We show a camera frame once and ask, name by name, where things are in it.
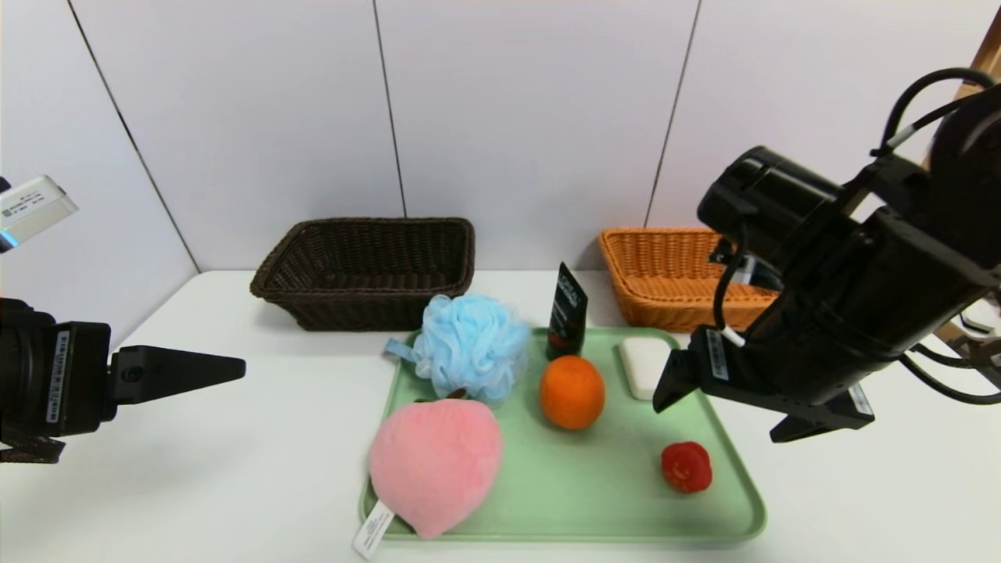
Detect light blue bath loofah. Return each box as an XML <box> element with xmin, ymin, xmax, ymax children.
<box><xmin>385</xmin><ymin>295</ymin><xmax>533</xmax><ymax>406</ymax></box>

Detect black cosmetic tube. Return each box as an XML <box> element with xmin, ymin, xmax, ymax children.
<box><xmin>546</xmin><ymin>262</ymin><xmax>589</xmax><ymax>360</ymax></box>

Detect orange wicker basket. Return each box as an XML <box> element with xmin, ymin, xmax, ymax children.
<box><xmin>598</xmin><ymin>228</ymin><xmax>783</xmax><ymax>333</ymax></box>

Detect dark brown wicker basket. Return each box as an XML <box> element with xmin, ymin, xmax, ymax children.
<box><xmin>250</xmin><ymin>217</ymin><xmax>476</xmax><ymax>332</ymax></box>

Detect pink plush peach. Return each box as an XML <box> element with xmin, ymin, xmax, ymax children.
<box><xmin>352</xmin><ymin>389</ymin><xmax>504</xmax><ymax>560</ymax></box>

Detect light green plastic tray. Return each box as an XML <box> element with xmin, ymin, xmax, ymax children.
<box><xmin>360</xmin><ymin>326</ymin><xmax>767</xmax><ymax>543</ymax></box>

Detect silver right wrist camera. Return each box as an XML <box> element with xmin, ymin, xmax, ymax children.
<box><xmin>731</xmin><ymin>254</ymin><xmax>783</xmax><ymax>292</ymax></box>

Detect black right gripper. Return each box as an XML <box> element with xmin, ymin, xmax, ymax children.
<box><xmin>652</xmin><ymin>206</ymin><xmax>1001</xmax><ymax>443</ymax></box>

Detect white soap bar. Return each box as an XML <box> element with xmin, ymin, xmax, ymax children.
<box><xmin>619</xmin><ymin>336</ymin><xmax>675</xmax><ymax>401</ymax></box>

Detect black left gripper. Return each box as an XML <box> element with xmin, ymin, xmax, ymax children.
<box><xmin>0</xmin><ymin>298</ymin><xmax>247</xmax><ymax>450</ymax></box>

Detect short black white-plug cable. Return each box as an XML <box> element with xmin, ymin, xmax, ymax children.
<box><xmin>710</xmin><ymin>227</ymin><xmax>753</xmax><ymax>346</ymax></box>

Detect small red tomato toy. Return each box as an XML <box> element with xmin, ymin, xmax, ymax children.
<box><xmin>662</xmin><ymin>441</ymin><xmax>713</xmax><ymax>494</ymax></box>

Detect orange fruit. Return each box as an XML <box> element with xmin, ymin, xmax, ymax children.
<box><xmin>540</xmin><ymin>355</ymin><xmax>606</xmax><ymax>430</ymax></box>

